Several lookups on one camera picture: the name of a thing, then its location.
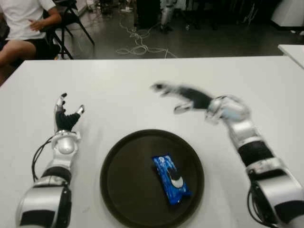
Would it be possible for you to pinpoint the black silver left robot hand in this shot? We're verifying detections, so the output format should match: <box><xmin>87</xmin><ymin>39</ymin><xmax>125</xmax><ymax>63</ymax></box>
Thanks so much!
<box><xmin>53</xmin><ymin>93</ymin><xmax>85</xmax><ymax>133</ymax></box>

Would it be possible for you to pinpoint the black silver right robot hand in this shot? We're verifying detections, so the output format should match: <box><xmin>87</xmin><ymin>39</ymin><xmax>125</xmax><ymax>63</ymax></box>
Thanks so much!
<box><xmin>150</xmin><ymin>82</ymin><xmax>214</xmax><ymax>114</ymax></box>

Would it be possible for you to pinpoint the blue Oreo cookie packet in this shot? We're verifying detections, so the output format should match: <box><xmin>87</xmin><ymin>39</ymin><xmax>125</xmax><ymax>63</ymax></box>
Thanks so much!
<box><xmin>152</xmin><ymin>153</ymin><xmax>192</xmax><ymax>207</ymax></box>

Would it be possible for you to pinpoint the silver humanoid robot leg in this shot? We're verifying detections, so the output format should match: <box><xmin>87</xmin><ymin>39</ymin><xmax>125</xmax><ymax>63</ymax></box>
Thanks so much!
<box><xmin>159</xmin><ymin>0</ymin><xmax>175</xmax><ymax>33</ymax></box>

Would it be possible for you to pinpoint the round dark brown tray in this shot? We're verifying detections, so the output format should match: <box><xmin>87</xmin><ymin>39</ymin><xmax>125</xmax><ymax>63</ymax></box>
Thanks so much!
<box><xmin>99</xmin><ymin>129</ymin><xmax>205</xmax><ymax>228</ymax></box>

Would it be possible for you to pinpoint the black cabinet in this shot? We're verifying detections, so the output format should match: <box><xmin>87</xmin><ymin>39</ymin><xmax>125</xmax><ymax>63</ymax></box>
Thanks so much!
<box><xmin>135</xmin><ymin>0</ymin><xmax>162</xmax><ymax>29</ymax></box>

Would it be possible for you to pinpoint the black folding chair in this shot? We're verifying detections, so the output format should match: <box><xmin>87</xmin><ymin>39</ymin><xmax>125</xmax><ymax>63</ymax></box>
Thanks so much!
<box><xmin>41</xmin><ymin>0</ymin><xmax>95</xmax><ymax>60</ymax></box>

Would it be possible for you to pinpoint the white side table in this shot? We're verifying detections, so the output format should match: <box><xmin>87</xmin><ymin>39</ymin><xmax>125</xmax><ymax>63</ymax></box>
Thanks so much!
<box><xmin>277</xmin><ymin>44</ymin><xmax>304</xmax><ymax>71</ymax></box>

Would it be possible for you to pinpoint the seated person in white shirt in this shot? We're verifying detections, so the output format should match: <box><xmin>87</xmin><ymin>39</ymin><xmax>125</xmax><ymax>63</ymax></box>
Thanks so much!
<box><xmin>0</xmin><ymin>0</ymin><xmax>63</xmax><ymax>66</ymax></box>

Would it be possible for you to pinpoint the white machine base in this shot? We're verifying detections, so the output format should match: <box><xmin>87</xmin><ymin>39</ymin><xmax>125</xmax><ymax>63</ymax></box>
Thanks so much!
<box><xmin>270</xmin><ymin>0</ymin><xmax>304</xmax><ymax>27</ymax></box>

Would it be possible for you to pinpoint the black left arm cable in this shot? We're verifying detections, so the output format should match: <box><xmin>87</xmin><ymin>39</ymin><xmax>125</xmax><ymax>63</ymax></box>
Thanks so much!
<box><xmin>31</xmin><ymin>137</ymin><xmax>52</xmax><ymax>181</ymax></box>

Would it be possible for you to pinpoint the white cable on floor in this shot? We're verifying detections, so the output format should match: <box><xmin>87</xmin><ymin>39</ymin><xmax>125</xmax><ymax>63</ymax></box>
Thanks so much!
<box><xmin>115</xmin><ymin>7</ymin><xmax>179</xmax><ymax>59</ymax></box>

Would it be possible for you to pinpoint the black right elbow cable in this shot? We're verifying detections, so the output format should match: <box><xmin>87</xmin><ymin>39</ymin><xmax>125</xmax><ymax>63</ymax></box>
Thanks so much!
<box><xmin>247</xmin><ymin>185</ymin><xmax>278</xmax><ymax>225</ymax></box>

